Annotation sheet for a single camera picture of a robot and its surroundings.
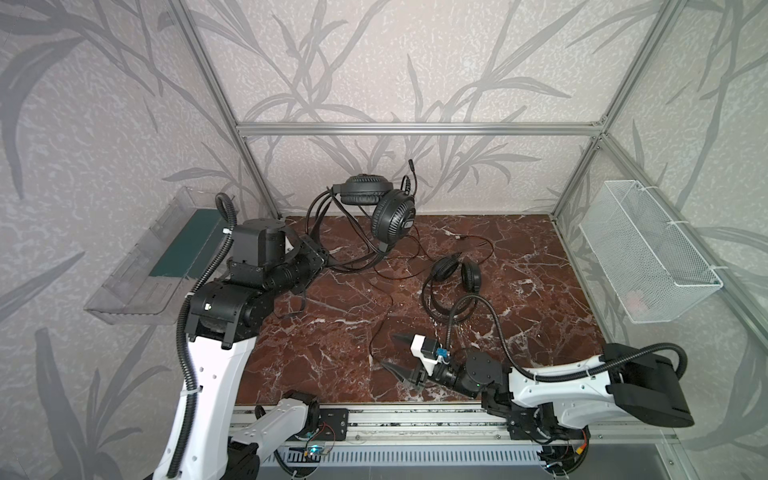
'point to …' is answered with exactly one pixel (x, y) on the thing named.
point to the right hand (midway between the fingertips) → (391, 336)
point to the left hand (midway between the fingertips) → (338, 240)
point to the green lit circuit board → (315, 449)
